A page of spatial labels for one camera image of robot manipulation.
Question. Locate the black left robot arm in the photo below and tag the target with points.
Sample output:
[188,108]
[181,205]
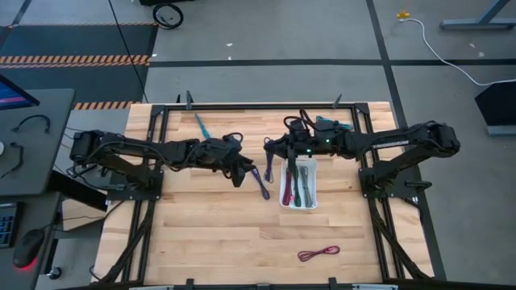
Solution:
[177,151]

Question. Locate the grey table leg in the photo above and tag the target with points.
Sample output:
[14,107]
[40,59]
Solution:
[475,24]

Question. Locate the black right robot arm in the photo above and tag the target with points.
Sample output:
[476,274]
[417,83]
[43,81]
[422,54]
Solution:
[439,139]

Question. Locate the black hazard stripe floor mat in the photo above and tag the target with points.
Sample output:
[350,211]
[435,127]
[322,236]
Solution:
[80,40]

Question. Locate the black computer mouse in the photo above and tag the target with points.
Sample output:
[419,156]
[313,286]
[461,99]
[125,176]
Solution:
[28,247]

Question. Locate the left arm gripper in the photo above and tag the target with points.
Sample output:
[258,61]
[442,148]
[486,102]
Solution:
[221,153]

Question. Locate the white plastic tray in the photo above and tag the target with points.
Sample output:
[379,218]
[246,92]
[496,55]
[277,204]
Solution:
[309,162]

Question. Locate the black frame clamp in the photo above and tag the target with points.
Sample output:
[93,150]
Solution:
[333,282]
[190,283]
[188,100]

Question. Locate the computer monitor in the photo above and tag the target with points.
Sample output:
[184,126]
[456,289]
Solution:
[12,96]

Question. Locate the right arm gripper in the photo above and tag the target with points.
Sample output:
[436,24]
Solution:
[306,139]

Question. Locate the black desk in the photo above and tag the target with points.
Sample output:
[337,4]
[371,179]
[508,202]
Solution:
[34,213]
[44,161]

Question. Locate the black keyboard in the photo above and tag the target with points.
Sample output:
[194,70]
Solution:
[8,225]

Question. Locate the yellow plug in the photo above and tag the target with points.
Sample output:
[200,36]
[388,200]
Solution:
[403,15]

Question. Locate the silver frame bracket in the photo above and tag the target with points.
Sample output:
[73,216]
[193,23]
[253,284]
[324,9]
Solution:
[151,287]
[375,287]

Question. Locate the black table frame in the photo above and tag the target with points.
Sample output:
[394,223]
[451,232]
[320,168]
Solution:
[262,106]

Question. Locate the black equipment box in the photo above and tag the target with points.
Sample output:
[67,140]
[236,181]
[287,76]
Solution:
[498,104]
[161,2]

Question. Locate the black caster wheel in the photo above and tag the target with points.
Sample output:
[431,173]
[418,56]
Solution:
[54,273]

